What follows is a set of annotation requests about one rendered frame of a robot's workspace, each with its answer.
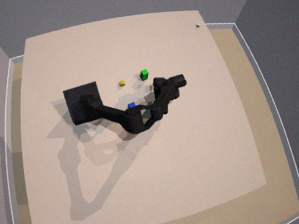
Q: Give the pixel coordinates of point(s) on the blue block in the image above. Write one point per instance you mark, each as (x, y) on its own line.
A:
(131, 105)

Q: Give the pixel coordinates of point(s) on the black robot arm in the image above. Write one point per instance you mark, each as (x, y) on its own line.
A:
(131, 119)

